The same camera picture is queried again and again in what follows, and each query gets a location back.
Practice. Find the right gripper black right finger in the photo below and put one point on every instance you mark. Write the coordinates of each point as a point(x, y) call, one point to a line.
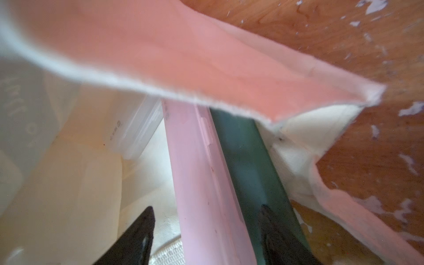
point(279, 244)

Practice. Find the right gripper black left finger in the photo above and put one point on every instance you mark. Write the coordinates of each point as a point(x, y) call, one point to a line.
point(134, 245)

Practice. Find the green edged case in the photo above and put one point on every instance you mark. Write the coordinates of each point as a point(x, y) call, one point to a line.
point(254, 177)

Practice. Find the pink translucent pencil case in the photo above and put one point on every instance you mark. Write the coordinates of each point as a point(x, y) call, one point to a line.
point(213, 230)

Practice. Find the white printed canvas tote bag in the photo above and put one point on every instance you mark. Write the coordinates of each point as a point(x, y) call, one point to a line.
point(167, 49)

